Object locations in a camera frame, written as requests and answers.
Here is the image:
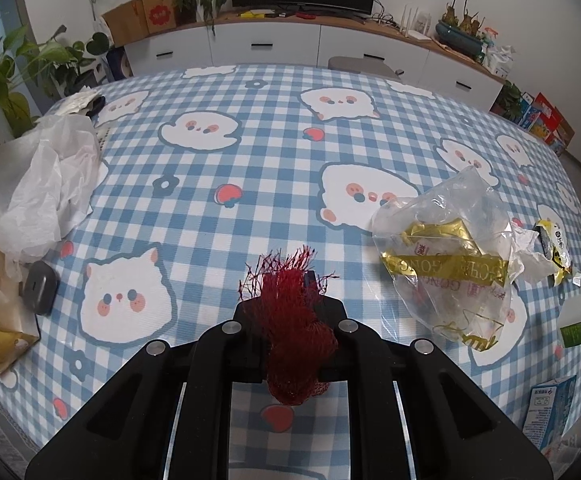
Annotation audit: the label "brown cardboard box red flower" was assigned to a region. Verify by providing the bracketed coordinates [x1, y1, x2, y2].
[103, 0, 176, 47]

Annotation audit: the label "green pothos plant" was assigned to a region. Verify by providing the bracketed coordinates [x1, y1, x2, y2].
[0, 26, 110, 138]

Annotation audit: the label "clear bag gold ribbon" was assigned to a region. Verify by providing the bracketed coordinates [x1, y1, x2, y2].
[371, 168, 513, 351]

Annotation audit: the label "blue checkered tablecloth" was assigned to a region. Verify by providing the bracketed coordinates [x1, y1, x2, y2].
[0, 65, 581, 479]

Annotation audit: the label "yellow white snack wrapper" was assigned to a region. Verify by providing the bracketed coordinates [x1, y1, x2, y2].
[534, 219, 580, 287]

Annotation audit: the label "blue white milk carton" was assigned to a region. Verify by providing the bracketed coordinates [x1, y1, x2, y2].
[522, 376, 577, 451]

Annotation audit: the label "colourful boxes on floor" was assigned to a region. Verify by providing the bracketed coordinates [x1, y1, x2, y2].
[517, 92, 575, 156]

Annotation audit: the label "dark grey computer mouse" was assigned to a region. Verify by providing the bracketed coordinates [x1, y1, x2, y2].
[21, 260, 59, 315]

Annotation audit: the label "crumpled white tissue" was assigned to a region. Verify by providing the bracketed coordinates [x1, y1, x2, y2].
[508, 222, 558, 284]

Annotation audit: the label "white spray bottle bag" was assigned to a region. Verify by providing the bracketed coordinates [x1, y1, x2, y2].
[482, 27, 516, 79]

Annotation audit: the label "white plastic bag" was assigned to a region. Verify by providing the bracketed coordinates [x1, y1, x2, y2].
[0, 115, 102, 262]

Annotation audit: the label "blue bonsai planter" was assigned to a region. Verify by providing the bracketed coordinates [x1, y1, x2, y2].
[435, 0, 485, 61]

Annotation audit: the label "red mesh net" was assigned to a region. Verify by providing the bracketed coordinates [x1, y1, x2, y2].
[238, 245, 338, 406]

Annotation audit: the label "white tv cabinet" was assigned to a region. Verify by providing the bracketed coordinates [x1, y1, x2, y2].
[124, 13, 504, 110]

